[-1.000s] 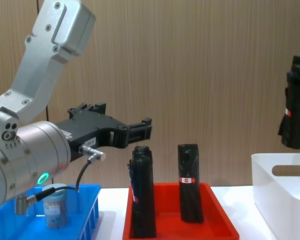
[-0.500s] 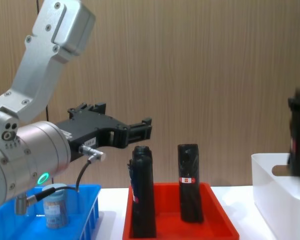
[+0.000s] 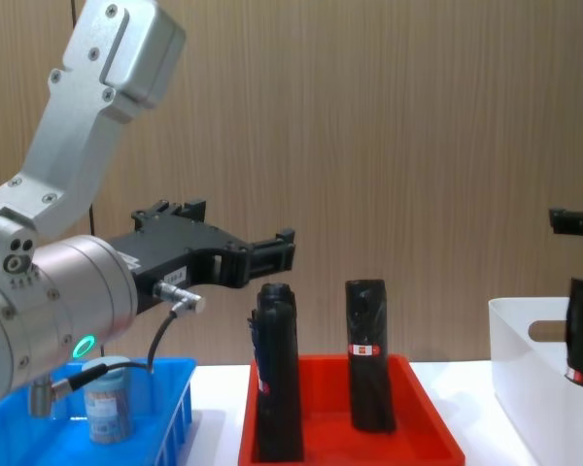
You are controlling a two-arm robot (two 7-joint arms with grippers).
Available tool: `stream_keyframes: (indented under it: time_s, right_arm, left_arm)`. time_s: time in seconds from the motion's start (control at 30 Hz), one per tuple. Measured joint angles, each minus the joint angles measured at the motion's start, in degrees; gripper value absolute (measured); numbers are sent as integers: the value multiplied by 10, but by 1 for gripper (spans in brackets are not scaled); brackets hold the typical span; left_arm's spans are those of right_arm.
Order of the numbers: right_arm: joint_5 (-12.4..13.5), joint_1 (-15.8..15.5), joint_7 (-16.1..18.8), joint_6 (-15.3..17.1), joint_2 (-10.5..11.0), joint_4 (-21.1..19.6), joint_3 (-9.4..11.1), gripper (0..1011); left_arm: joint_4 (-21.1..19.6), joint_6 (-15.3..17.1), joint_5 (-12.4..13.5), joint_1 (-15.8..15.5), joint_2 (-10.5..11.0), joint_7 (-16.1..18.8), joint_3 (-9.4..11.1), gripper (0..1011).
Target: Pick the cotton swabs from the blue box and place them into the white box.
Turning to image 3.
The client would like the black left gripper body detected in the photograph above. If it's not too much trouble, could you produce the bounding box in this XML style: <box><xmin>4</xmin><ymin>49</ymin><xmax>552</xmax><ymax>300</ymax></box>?
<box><xmin>107</xmin><ymin>213</ymin><xmax>252</xmax><ymax>317</ymax></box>

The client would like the dark cable with silver plugs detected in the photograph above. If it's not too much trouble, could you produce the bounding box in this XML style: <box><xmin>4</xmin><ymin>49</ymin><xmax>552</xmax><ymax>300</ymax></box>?
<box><xmin>28</xmin><ymin>281</ymin><xmax>207</xmax><ymax>419</ymax></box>

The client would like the white plastic bin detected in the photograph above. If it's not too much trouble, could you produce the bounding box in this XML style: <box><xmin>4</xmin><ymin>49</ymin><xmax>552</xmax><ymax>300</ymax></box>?
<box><xmin>487</xmin><ymin>296</ymin><xmax>583</xmax><ymax>466</ymax></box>

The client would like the blue plastic tray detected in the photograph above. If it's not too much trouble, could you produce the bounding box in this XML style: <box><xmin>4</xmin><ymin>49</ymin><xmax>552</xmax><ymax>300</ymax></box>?
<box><xmin>0</xmin><ymin>357</ymin><xmax>197</xmax><ymax>466</ymax></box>

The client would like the clear jar with grey lid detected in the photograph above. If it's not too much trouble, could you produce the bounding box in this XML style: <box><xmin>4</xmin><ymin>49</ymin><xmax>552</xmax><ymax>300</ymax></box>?
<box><xmin>83</xmin><ymin>355</ymin><xmax>135</xmax><ymax>445</ymax></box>

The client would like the red plastic tray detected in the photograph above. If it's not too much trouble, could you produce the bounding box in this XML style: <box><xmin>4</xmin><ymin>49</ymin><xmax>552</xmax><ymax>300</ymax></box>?
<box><xmin>237</xmin><ymin>353</ymin><xmax>466</xmax><ymax>466</ymax></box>

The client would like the black roll with ridged top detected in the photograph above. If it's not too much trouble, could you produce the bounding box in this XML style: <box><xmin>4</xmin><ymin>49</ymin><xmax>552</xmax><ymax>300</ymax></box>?
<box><xmin>246</xmin><ymin>282</ymin><xmax>305</xmax><ymax>463</ymax></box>

